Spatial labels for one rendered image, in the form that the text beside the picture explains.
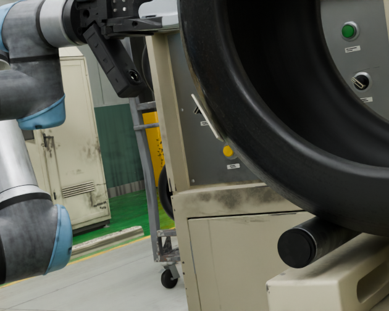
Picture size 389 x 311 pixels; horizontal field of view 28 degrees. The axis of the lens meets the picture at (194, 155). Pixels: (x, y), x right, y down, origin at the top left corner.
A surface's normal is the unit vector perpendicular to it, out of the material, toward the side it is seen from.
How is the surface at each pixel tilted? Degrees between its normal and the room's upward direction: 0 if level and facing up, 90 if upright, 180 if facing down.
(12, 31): 95
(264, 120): 97
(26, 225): 61
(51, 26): 100
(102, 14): 89
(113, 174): 90
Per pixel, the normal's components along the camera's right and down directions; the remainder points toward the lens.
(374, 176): -0.52, 0.31
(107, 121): 0.80, -0.09
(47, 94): 0.53, 0.08
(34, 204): 0.46, -0.45
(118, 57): 0.70, -0.52
